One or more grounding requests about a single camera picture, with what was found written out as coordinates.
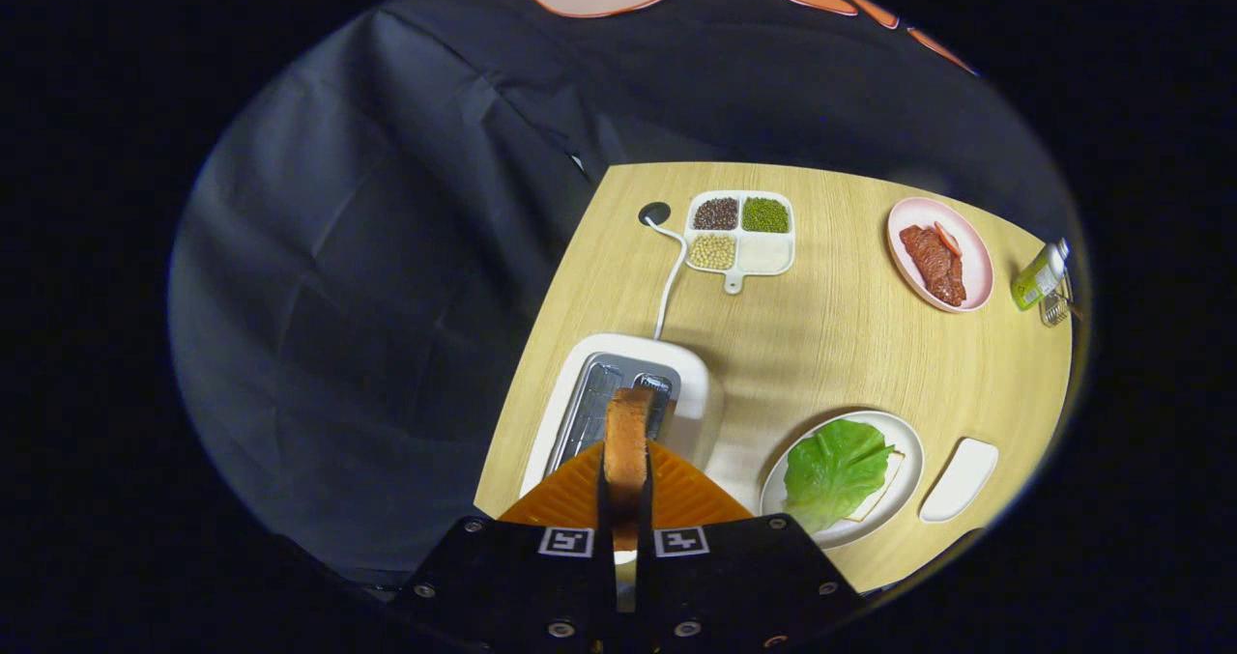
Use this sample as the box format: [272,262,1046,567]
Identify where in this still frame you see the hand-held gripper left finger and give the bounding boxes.
[391,441,619,654]

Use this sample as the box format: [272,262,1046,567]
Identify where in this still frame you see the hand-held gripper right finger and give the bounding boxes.
[636,441,868,654]

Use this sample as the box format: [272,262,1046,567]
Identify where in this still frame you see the toasted bread slice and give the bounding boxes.
[603,387,655,551]

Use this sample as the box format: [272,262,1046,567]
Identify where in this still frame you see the green lettuce leaf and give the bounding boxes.
[782,418,896,536]

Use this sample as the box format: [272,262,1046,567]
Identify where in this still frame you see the white toaster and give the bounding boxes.
[519,333,726,612]

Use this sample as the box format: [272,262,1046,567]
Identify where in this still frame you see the white bread slice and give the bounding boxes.
[846,451,906,524]

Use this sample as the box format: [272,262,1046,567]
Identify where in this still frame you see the white round plate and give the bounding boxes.
[760,410,925,551]

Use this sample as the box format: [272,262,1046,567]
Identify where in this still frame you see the yellow beans pile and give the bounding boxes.
[688,235,737,271]

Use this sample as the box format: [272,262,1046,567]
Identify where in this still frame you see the white divided dish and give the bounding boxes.
[684,190,796,296]

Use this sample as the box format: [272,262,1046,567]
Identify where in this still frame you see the white rounded square plate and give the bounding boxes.
[918,438,999,525]

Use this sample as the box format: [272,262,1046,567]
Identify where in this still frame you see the green beans pile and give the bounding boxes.
[741,196,790,234]

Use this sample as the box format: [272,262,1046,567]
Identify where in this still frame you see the brown cooked meat pieces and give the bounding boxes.
[899,224,967,308]

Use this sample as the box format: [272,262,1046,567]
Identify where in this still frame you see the pink round plate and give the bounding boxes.
[886,196,994,314]

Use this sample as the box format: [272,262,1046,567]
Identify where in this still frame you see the silver bottle with green label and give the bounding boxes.
[1010,238,1071,311]

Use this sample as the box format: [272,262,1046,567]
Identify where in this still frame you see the white power cable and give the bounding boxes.
[646,214,689,341]

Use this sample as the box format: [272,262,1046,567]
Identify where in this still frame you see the metal wire basket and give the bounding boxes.
[1039,282,1079,328]

